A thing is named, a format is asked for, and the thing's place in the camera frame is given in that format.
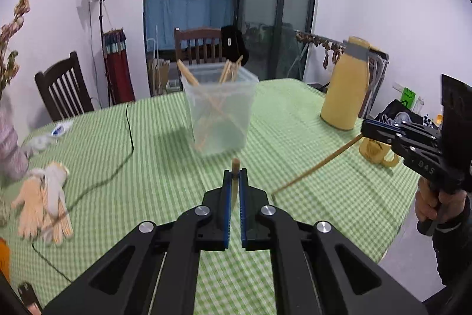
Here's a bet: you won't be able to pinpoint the green checked tablecloth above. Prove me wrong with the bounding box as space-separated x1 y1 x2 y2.
0 78 421 315

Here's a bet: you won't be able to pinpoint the black smartphone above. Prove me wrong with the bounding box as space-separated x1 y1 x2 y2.
18 283 39 314

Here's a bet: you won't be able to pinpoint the person's right hand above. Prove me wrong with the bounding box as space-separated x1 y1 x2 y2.
414 177 466 227

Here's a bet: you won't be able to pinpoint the blue curtain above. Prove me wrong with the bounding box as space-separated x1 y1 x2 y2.
145 0 237 52

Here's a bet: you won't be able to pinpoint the black jacket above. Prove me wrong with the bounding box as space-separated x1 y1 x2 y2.
220 25 250 66

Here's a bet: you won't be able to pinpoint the clear plastic container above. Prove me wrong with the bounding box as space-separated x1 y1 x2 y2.
181 63 259 158

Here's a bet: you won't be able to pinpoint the person's right forearm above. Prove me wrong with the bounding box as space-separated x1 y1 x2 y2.
431 190 472 286

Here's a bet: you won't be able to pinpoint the black bag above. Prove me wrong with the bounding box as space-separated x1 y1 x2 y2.
374 99 425 127

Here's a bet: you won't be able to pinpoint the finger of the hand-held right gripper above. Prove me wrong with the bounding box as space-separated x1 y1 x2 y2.
391 133 443 162
360 119 441 144

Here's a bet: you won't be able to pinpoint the cream knit glove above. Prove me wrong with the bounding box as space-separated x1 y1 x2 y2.
11 175 73 245

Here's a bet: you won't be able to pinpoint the pink textured vase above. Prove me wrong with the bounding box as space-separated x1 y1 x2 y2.
0 94 29 181

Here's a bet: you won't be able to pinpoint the white wire rack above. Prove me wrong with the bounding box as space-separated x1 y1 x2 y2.
146 25 160 59

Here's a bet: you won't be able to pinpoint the dark wooden chair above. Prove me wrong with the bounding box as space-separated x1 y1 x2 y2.
34 51 94 122
174 27 225 66

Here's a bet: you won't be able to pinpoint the yellow thermos jug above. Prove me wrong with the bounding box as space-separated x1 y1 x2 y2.
320 36 370 131

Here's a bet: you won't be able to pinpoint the green box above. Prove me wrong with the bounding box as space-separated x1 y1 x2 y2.
401 88 417 111

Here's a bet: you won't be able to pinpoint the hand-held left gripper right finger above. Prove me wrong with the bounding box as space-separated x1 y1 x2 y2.
239 168 430 315

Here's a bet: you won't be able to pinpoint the brown paper bag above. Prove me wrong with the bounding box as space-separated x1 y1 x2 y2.
147 58 183 96

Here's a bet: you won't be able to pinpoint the white knit glove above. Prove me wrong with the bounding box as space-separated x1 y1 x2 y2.
31 162 71 212

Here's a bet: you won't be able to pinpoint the single wooden chopstick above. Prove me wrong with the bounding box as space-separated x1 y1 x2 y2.
272 133 364 195
232 159 241 208

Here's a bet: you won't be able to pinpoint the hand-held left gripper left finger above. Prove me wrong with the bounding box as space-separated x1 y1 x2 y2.
42 168 234 315

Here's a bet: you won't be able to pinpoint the group of wooden chopsticks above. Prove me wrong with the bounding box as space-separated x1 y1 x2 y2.
177 55 248 152

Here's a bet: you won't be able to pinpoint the metal drying rack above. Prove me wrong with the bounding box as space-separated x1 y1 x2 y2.
295 29 391 118

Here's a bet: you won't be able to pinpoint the red storage stand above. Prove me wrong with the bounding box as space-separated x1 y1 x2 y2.
102 29 135 103

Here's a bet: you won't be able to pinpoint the dried pink flower bouquet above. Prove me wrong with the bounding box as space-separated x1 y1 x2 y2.
0 0 30 102

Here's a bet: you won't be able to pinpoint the black cable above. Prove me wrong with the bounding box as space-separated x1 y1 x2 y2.
31 103 135 284

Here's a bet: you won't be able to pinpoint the yellow mug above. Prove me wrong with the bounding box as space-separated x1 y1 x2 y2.
359 136 401 168

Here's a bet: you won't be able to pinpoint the hanging dried brown strips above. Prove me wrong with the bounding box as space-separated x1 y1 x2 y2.
296 32 345 70

